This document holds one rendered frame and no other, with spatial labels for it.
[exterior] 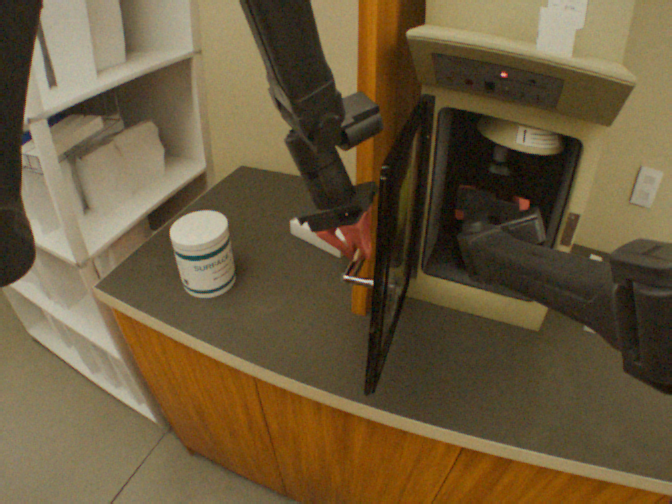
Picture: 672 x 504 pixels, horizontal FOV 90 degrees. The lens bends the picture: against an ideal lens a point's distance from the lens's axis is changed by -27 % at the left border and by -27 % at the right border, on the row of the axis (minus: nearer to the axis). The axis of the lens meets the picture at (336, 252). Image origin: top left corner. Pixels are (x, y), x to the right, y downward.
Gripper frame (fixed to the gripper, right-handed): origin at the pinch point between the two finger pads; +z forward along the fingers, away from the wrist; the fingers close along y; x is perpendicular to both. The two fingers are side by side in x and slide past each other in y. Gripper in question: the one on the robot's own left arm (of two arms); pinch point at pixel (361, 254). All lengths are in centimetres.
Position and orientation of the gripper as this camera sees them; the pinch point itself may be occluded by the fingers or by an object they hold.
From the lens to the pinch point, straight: 63.9
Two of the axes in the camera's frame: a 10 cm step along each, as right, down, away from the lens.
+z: 3.9, 8.0, 4.5
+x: -3.2, 5.7, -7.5
